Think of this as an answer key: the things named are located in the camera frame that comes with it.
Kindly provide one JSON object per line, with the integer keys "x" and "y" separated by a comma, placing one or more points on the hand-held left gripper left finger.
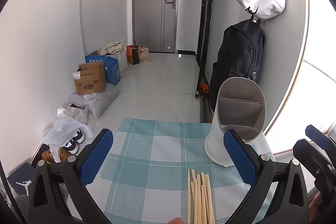
{"x": 96, "y": 158}

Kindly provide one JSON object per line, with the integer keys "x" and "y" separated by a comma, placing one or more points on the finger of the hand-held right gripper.
{"x": 313, "y": 133}
{"x": 309, "y": 153}

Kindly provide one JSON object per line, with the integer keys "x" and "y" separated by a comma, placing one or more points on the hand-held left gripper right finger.
{"x": 239, "y": 158}

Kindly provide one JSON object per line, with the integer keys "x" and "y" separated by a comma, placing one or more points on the white grey utensil holder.
{"x": 236, "y": 108}

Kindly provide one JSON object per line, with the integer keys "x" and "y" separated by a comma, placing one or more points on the pile of wooden chopsticks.
{"x": 200, "y": 197}

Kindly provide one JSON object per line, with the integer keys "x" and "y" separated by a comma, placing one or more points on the person's right hand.
{"x": 315, "y": 205}

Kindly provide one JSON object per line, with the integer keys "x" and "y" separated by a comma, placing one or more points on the person's left hand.
{"x": 176, "y": 221}

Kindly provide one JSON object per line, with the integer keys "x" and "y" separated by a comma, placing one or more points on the black white sneaker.
{"x": 70, "y": 145}
{"x": 78, "y": 136}

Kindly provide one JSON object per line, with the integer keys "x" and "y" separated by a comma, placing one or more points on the white plastic bag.
{"x": 61, "y": 132}

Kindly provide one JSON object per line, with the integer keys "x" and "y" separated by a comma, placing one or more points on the brown sandals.
{"x": 51, "y": 156}

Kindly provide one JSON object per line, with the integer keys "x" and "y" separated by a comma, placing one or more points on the white paper parcel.
{"x": 78, "y": 115}

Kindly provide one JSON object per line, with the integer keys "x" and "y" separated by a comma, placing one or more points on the grey plastic parcel bag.
{"x": 99, "y": 103}

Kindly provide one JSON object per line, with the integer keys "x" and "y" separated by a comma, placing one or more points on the teal checked tablecloth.
{"x": 157, "y": 155}

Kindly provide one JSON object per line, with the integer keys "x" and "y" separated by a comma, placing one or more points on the orange black tool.
{"x": 204, "y": 89}

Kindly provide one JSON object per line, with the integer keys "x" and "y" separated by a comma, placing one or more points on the dark blue shoe box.
{"x": 22, "y": 182}

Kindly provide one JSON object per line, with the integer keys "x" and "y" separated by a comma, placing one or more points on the brown cardboard box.
{"x": 90, "y": 79}

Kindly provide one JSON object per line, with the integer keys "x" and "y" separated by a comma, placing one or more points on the blue cardboard box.
{"x": 111, "y": 69}

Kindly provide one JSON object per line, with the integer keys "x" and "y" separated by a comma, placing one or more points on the white translucent bag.
{"x": 122, "y": 64}

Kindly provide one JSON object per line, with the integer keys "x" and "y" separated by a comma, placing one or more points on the black backpack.
{"x": 240, "y": 56}

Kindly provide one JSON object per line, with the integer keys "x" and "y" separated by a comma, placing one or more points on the black paper bag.
{"x": 134, "y": 56}

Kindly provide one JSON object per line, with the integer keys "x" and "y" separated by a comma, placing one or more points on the red snack bag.
{"x": 129, "y": 52}

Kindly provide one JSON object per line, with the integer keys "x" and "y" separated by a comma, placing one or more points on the beige folded cloth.
{"x": 113, "y": 47}

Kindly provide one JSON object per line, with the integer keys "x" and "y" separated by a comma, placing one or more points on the beige tote bag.
{"x": 145, "y": 54}

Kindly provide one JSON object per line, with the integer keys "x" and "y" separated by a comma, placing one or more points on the grey door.
{"x": 151, "y": 6}

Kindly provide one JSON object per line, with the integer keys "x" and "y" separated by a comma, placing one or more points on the black metal frame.
{"x": 206, "y": 19}

